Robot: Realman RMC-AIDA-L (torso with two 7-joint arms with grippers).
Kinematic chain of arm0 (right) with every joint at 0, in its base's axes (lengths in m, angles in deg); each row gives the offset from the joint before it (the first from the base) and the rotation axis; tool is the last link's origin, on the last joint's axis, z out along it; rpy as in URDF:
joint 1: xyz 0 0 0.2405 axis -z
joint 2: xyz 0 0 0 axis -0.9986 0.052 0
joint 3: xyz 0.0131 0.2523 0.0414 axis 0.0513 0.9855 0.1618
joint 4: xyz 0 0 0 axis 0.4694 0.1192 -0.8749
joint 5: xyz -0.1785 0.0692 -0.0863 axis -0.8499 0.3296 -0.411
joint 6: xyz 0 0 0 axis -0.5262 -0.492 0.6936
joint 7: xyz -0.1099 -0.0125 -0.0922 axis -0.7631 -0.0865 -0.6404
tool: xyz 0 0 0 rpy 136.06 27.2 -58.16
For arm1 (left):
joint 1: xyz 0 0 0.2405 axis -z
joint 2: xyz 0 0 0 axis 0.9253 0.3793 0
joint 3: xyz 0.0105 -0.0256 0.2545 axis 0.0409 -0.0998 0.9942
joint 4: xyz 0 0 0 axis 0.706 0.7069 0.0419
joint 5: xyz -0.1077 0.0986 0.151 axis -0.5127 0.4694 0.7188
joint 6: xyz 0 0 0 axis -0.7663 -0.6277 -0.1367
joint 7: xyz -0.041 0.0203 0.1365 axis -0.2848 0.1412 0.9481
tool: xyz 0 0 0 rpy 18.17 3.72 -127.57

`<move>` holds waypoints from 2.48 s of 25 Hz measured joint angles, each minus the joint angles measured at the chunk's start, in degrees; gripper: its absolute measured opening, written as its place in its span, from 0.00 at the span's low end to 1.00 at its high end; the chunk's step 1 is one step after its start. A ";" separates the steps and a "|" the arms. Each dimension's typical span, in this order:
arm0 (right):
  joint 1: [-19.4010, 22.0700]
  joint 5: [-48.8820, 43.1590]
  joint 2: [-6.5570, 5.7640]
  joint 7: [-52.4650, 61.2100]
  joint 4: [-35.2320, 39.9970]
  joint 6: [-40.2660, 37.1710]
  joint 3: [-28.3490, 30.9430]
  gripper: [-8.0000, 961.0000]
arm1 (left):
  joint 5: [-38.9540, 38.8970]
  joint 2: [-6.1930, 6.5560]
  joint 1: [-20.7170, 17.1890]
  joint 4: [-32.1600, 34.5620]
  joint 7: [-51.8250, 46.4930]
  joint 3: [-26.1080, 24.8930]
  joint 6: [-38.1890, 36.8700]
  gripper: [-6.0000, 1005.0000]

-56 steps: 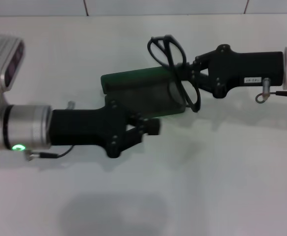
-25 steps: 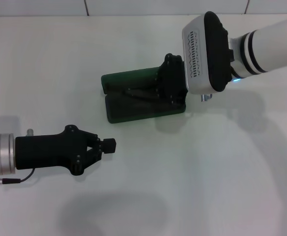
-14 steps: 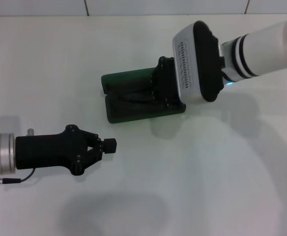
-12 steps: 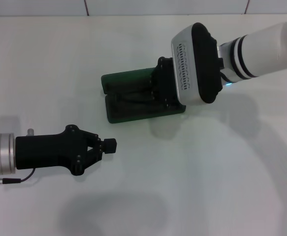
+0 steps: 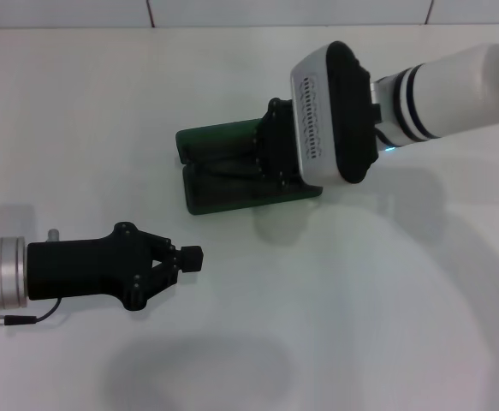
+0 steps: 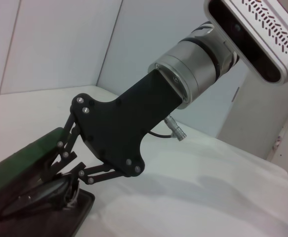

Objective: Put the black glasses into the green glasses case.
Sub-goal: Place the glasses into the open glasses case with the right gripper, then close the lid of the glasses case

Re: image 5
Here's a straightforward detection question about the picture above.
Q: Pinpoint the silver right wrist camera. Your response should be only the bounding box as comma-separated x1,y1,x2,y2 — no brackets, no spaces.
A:
290,41,382,185

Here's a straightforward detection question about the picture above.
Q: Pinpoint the green glasses case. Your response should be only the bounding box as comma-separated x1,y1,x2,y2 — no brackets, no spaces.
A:
175,118,324,217

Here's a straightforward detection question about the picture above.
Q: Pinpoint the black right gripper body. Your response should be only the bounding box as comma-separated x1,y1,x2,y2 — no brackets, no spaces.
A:
251,96,315,193

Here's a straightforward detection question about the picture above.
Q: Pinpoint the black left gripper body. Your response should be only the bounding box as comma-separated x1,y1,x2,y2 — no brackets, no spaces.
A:
25,221,165,313

